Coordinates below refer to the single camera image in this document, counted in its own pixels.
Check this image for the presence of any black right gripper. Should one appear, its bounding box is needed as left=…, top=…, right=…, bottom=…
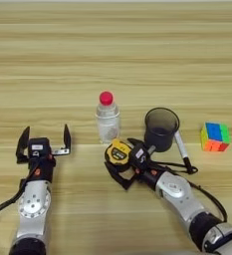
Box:
left=104, top=137, right=163, bottom=192

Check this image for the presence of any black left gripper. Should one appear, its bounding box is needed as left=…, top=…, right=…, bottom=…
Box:
left=15, top=124, right=73, bottom=184

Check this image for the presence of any yellow black tape measure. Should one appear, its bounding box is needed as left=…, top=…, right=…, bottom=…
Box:
left=105, top=138, right=199, bottom=175

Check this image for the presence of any clear bottle with red cap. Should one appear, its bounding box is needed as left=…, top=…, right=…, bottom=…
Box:
left=95, top=91, right=121, bottom=145

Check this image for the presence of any white marker with black cap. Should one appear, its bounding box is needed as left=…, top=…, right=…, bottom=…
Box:
left=173, top=129, right=194, bottom=173

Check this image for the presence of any colourful Rubik's cube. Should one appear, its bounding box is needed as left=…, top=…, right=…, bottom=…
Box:
left=200, top=122, right=231, bottom=153

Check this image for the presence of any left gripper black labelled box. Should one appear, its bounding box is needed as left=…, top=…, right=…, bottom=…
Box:
left=27, top=136, right=52, bottom=159

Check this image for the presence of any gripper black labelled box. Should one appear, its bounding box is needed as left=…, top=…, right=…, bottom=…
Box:
left=27, top=136, right=52, bottom=159
left=129, top=142, right=152, bottom=167

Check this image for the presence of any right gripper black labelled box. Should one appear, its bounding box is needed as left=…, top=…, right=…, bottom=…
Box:
left=129, top=142, right=152, bottom=167

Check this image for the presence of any black mesh pen cup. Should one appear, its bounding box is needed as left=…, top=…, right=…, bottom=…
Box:
left=143, top=107, right=181, bottom=153

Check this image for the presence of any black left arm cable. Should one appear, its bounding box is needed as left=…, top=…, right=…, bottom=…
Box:
left=0, top=165, right=39, bottom=255

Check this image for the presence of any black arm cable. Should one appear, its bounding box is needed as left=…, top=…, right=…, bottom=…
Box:
left=160, top=165, right=229, bottom=223
left=0, top=165, right=39, bottom=255

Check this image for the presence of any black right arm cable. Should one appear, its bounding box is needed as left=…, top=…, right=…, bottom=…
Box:
left=160, top=165, right=229, bottom=223

